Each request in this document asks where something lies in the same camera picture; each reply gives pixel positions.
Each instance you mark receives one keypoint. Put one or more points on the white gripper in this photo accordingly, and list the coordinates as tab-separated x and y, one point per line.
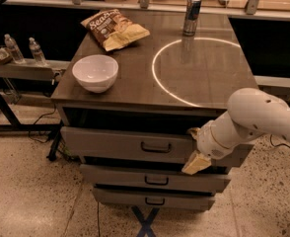
208	142

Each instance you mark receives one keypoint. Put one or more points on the grey top drawer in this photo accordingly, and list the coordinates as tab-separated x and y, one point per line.
128	145

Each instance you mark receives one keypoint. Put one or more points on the grey drawer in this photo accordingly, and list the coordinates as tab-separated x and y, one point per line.
153	179
128	145
163	200

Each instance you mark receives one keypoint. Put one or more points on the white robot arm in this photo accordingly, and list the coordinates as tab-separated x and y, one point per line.
250	114

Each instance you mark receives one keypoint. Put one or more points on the grey middle drawer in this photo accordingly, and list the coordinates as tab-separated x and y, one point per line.
153	179

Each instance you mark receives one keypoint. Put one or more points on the grey bottom drawer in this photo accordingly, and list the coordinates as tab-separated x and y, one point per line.
163	200

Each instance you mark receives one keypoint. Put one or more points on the grey drawer cabinet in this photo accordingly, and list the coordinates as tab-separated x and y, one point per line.
166	84

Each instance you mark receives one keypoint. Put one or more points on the white bowl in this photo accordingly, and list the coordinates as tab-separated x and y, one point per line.
95	73

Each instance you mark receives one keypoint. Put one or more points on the yellow brown chip bag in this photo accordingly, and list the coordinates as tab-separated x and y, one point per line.
113	30

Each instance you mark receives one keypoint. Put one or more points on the silver blue drink can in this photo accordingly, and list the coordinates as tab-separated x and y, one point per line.
191	17

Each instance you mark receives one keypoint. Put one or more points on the grey side bench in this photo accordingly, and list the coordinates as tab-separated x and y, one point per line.
28	71

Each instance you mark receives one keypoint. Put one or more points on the right plastic water bottle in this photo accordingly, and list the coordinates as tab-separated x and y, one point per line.
37	52

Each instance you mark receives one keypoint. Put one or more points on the plastic water bottle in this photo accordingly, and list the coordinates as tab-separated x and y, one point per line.
14	49
37	52

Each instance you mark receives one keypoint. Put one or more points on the left plastic water bottle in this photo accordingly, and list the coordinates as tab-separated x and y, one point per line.
14	49

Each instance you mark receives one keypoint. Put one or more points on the small dark bowl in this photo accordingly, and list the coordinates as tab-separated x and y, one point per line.
0	54

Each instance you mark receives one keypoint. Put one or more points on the grey back shelf rail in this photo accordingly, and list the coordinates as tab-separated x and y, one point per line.
145	4

